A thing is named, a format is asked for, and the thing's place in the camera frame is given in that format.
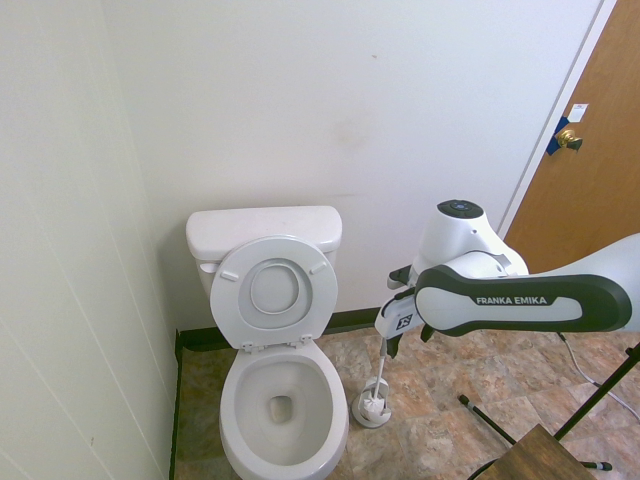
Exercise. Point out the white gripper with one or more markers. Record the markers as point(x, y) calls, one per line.
point(395, 315)

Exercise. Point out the white toilet brush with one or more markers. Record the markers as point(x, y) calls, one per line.
point(379, 372)

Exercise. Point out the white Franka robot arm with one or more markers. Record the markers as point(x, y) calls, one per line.
point(500, 300)

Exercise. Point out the white toilet brush holder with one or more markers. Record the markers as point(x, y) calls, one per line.
point(371, 422)

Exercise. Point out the white toilet bowl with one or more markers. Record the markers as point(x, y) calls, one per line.
point(330, 400)

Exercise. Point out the white toilet lid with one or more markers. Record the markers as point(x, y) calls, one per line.
point(275, 290)

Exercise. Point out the white toilet seat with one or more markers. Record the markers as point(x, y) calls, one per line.
point(227, 310)

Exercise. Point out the white toilet tank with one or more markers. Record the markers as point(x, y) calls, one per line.
point(205, 277)

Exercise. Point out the white tank lid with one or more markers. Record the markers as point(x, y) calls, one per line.
point(260, 225)

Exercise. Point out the dark wooden table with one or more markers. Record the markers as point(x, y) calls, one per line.
point(540, 457)

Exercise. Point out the blue tape strip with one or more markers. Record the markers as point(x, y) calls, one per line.
point(554, 145)

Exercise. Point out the brown wooden door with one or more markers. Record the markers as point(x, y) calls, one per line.
point(600, 175)

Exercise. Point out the brass door knob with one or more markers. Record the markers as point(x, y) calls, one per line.
point(567, 137)

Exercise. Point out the white paper label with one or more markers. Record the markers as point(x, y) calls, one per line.
point(577, 112)

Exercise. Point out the black camera tripod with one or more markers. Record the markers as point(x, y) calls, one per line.
point(600, 390)

